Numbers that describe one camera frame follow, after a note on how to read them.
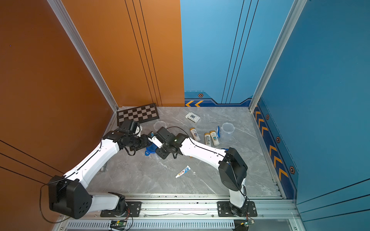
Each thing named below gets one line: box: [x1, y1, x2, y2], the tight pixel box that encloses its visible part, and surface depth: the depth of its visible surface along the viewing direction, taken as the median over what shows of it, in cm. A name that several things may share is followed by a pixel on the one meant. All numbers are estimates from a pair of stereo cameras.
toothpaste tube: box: [174, 165, 192, 179], surface depth 87 cm
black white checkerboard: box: [116, 102, 160, 127], surface depth 114 cm
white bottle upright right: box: [209, 130, 220, 147], surface depth 101 cm
